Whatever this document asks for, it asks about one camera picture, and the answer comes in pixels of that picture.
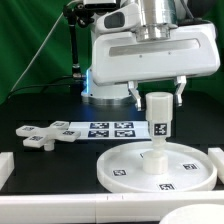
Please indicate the white right block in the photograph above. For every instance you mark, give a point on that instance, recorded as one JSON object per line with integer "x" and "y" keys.
{"x": 217, "y": 157}

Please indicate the white round object corner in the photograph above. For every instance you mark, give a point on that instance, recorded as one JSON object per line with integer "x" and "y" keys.
{"x": 196, "y": 214}

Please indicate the white cross-shaped table base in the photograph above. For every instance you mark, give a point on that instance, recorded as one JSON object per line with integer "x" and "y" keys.
{"x": 37, "y": 137}

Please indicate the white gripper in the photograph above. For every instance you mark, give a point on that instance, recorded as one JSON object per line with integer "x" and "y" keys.
{"x": 190, "y": 51}

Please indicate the white block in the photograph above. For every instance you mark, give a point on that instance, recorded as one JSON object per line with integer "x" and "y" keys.
{"x": 217, "y": 157}
{"x": 6, "y": 167}

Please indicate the white left block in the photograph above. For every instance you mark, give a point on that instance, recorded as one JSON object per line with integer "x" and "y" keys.
{"x": 6, "y": 167}

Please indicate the white front rail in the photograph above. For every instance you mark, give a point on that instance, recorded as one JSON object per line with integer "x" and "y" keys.
{"x": 99, "y": 208}

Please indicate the overhead camera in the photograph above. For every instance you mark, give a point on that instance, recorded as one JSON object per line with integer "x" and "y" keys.
{"x": 100, "y": 4}

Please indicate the white marker sheet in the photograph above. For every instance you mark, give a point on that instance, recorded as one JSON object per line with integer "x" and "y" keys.
{"x": 111, "y": 130}

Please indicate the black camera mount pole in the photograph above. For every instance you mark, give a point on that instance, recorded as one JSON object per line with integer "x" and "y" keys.
{"x": 76, "y": 16}

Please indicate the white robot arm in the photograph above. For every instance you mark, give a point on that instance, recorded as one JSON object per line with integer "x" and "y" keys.
{"x": 149, "y": 20}

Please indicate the white round table top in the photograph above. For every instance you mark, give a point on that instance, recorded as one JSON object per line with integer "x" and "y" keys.
{"x": 141, "y": 167}

